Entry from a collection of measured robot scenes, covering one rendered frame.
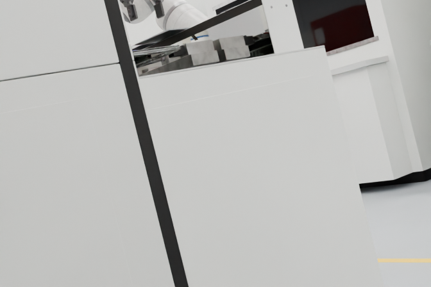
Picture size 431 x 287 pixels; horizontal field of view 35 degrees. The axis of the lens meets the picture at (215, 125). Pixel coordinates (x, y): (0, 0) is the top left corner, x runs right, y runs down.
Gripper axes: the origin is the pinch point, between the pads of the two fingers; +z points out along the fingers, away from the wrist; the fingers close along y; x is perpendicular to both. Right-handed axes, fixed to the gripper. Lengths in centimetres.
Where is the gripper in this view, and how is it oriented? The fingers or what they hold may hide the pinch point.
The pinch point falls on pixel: (147, 15)
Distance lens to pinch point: 193.8
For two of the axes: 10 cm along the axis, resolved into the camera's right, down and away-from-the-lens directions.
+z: 2.4, 9.7, 0.0
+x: -6.2, 1.5, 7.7
